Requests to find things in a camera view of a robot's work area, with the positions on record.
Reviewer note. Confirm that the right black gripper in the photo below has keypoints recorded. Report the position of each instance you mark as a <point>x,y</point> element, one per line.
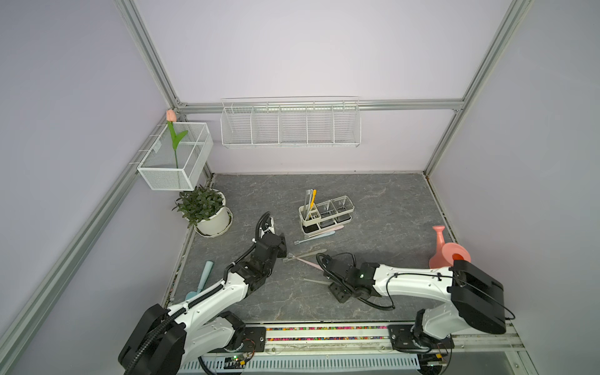
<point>337,297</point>

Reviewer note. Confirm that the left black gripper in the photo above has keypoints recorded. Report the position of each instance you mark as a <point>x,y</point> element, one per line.
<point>282,250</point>

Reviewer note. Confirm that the light blue toothbrush vertical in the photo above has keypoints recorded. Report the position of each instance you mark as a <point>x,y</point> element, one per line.
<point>309,201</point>

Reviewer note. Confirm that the grey-green toothbrush vertical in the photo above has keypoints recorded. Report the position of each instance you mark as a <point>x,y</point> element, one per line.
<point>305,202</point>

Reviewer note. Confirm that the yellow toothbrush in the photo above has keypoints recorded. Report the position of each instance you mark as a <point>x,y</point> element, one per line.
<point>310,205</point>

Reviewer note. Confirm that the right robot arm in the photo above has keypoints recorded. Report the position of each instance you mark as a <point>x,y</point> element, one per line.
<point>468,297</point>

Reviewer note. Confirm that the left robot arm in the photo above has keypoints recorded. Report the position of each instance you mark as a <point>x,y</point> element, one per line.
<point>166,338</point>

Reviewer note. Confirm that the pink toothbrush middle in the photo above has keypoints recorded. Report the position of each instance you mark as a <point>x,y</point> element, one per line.
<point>312,264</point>

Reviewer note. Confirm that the light blue toothbrush near holder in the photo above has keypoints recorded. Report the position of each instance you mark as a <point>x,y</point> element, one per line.
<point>319,236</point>

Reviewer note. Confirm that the cream toothbrush holder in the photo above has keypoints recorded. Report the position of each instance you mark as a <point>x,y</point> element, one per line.
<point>326,216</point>

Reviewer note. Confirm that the pink toothbrush near holder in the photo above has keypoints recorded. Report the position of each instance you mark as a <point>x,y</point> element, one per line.
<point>328,230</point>

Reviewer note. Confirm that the light blue garden trowel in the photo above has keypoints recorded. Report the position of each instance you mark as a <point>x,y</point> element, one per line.
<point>207,270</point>

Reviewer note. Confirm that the potted green plant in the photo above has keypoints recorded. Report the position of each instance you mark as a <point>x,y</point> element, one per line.
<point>205,210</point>

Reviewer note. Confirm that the white vent grille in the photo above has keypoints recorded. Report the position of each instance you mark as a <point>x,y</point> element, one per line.
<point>313,364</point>

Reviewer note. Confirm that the pink watering can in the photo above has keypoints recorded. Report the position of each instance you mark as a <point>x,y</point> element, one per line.
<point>446,253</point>

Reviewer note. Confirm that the white mesh box basket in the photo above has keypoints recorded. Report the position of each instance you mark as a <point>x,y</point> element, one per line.
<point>158,167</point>

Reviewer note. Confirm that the artificial pink tulip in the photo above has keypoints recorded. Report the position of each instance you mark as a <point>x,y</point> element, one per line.
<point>176,137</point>

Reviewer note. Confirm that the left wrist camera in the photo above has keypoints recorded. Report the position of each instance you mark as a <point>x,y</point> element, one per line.
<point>267,226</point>

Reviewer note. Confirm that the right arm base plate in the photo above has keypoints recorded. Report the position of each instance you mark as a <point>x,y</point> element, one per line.
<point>404,340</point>

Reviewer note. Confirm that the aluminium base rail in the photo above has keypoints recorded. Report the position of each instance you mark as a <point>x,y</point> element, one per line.
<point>338,338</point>

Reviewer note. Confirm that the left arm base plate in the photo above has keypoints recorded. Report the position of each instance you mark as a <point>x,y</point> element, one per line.
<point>249,340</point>

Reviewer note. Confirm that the white wire wall basket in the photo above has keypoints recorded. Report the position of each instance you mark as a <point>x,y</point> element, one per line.
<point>270,122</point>

